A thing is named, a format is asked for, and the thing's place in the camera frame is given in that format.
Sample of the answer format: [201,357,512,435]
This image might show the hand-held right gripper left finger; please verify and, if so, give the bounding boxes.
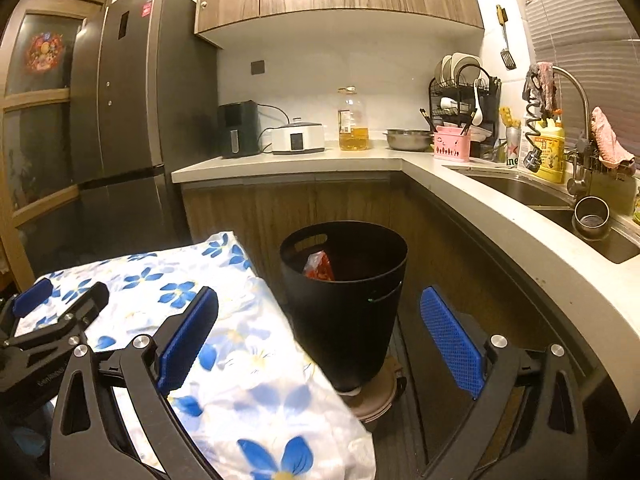
[50,286,221,480]

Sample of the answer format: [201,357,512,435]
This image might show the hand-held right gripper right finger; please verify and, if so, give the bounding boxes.
[419,286,588,480]

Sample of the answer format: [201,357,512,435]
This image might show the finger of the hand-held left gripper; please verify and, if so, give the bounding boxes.
[0,281,110,361]
[0,277,55,333]

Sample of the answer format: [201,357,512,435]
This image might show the black trash bin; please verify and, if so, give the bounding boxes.
[279,221,408,393]

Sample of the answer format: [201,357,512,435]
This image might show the red plastic wrapper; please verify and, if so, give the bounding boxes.
[303,251,335,281]

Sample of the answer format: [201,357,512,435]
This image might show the blue floral tablecloth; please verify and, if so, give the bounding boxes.
[10,231,377,480]

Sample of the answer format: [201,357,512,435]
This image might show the round beige wheeled base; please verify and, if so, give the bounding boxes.
[337,355,408,423]

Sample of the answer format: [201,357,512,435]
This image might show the steel kitchen sink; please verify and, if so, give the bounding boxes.
[450,165,640,265]

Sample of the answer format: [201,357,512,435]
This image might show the steel cup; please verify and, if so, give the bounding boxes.
[572,196,612,242]

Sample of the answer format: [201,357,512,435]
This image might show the pink utensil holder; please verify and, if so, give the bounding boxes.
[433,126,472,163]

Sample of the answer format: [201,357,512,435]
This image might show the beer can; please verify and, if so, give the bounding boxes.
[505,126,523,168]

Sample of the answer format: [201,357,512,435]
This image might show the wooden glass-panel door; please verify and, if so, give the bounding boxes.
[0,0,116,281]

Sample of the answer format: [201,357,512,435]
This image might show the steel mixing bowl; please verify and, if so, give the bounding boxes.
[383,129,435,152]

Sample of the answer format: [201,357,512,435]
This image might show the grey refrigerator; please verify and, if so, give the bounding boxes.
[67,0,221,261]

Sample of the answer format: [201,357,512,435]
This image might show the yellow detergent bottle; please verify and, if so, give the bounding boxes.
[534,117,566,184]

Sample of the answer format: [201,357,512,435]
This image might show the black air fryer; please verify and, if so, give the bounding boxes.
[217,101,261,159]

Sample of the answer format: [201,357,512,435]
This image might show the white plastic bottle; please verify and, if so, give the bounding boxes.
[520,115,536,161]

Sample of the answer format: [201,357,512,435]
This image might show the white electric cooker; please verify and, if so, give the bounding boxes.
[271,120,326,155]

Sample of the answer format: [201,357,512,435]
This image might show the cooking oil bottle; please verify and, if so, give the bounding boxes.
[337,86,371,152]

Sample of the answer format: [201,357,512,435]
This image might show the black dish rack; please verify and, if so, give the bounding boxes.
[428,64,502,158]

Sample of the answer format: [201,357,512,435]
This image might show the red round door decoration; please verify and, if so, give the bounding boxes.
[22,31,66,72]

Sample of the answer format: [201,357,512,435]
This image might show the pink dishcloth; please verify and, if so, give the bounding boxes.
[591,106,638,171]

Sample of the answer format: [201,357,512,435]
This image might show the steel kitchen faucet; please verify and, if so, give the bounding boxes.
[550,66,601,198]

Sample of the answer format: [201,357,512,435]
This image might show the dark reddish rag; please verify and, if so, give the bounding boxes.
[522,62,558,113]

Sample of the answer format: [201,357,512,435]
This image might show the large white plate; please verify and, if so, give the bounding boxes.
[450,52,485,86]

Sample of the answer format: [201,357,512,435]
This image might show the hanging slotted spatula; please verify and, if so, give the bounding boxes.
[496,5,517,71]

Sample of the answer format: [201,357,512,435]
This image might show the window blinds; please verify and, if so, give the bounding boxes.
[505,0,640,161]

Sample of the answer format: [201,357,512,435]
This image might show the coiled sprayer hose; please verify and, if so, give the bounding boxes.
[522,77,551,171]

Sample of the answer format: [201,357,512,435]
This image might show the black power cable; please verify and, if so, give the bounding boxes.
[257,105,291,154]

